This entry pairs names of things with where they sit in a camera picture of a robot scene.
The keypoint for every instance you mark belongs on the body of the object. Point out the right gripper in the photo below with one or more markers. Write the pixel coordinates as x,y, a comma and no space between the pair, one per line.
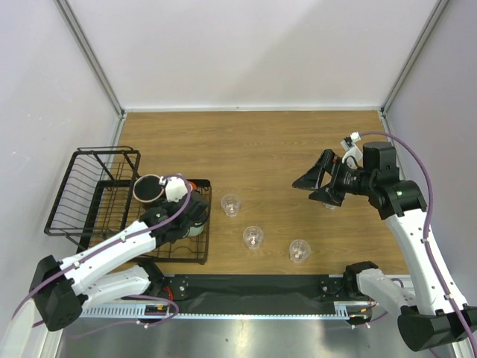
332,179

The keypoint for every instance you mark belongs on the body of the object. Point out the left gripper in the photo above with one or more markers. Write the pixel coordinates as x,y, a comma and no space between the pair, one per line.
202,218

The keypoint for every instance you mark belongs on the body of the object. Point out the clear faceted glass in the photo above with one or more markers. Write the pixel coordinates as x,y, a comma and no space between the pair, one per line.
331,206

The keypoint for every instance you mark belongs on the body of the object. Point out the pale green cup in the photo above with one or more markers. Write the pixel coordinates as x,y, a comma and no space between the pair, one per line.
196,229

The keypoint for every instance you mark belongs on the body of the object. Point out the black skull mug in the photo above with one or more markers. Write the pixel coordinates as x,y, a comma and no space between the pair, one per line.
148,191

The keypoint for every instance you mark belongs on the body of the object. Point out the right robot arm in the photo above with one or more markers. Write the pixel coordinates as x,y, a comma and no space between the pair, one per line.
435,313

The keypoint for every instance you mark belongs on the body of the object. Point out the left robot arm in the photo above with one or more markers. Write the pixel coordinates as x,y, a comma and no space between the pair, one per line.
63,289

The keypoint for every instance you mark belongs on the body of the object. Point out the clear plastic cup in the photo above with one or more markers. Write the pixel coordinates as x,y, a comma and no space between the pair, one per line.
231,205
253,237
299,251

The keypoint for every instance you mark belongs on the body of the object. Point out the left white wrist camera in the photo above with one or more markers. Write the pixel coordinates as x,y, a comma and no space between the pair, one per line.
175,188

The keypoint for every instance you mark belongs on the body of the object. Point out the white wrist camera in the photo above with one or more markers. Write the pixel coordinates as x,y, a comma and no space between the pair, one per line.
175,188
348,143

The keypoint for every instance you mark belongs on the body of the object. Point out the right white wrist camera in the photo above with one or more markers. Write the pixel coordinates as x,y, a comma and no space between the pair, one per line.
348,143

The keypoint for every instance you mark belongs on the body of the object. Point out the black wire dish rack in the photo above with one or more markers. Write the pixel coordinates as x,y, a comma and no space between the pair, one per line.
95,201

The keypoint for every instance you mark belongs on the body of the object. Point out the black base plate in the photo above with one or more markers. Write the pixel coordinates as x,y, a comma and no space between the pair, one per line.
261,288

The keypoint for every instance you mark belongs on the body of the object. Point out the white slotted cable duct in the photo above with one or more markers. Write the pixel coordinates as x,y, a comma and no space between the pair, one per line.
285,309

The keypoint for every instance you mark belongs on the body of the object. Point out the aluminium frame rail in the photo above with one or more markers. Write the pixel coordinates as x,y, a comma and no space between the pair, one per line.
72,22

